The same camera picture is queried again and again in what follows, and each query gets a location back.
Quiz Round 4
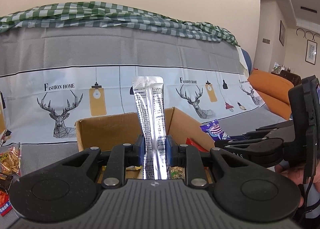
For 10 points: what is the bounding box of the green checkered blanket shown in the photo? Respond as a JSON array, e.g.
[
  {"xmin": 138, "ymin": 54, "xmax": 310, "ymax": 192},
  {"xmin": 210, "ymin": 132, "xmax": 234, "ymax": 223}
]
[{"xmin": 1, "ymin": 1, "xmax": 238, "ymax": 46}]

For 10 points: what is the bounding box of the dark snack packet left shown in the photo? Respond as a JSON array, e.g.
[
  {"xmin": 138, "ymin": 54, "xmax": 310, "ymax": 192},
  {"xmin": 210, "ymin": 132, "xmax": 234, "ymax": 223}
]
[{"xmin": 0, "ymin": 173, "xmax": 14, "ymax": 193}]

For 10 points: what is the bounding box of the framed picture far wall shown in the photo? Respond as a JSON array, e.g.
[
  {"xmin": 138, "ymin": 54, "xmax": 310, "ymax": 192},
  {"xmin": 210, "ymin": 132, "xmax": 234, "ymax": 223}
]
[{"xmin": 305, "ymin": 40, "xmax": 317, "ymax": 65}]

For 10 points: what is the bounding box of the brown cardboard box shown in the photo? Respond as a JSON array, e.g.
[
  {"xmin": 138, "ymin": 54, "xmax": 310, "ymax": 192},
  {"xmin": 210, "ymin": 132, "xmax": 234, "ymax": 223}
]
[{"xmin": 75, "ymin": 107, "xmax": 214, "ymax": 189}]

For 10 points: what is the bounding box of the red spicy snack packet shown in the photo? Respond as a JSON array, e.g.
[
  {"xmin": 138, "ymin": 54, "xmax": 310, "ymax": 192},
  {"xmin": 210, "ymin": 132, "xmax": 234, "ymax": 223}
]
[{"xmin": 0, "ymin": 190, "xmax": 12, "ymax": 217}]

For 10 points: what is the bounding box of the silver foil snack packet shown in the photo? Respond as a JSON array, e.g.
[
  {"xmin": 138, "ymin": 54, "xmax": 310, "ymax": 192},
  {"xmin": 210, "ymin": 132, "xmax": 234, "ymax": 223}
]
[{"xmin": 132, "ymin": 76, "xmax": 170, "ymax": 180}]

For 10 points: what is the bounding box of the dark blue sofa cushion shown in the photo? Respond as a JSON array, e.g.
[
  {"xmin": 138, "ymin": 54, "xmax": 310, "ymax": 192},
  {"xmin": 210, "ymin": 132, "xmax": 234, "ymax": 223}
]
[{"xmin": 241, "ymin": 49, "xmax": 253, "ymax": 74}]

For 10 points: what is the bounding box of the purple snack packet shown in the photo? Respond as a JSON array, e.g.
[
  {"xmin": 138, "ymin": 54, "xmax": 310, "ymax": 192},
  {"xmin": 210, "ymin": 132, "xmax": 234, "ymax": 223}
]
[{"xmin": 200, "ymin": 119, "xmax": 230, "ymax": 142}]

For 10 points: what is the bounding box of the person's right hand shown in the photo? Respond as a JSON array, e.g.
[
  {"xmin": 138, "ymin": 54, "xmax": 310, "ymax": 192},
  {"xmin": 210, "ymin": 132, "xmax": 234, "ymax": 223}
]
[{"xmin": 274, "ymin": 164, "xmax": 310, "ymax": 185}]

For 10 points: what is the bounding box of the clear bag of fried snacks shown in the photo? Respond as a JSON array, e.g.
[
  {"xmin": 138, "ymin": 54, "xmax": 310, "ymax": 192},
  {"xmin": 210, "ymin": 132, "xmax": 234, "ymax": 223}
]
[{"xmin": 1, "ymin": 144, "xmax": 21, "ymax": 176}]

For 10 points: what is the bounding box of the red snack packet in box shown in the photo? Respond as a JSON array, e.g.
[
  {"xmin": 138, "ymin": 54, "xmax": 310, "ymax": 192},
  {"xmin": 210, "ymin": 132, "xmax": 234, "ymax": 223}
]
[{"xmin": 185, "ymin": 138, "xmax": 208, "ymax": 152}]

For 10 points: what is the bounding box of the orange sofa cushion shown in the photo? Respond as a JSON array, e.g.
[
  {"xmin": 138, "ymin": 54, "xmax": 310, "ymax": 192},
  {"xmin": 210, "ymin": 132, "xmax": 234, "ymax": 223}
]
[{"xmin": 248, "ymin": 70, "xmax": 294, "ymax": 120}]

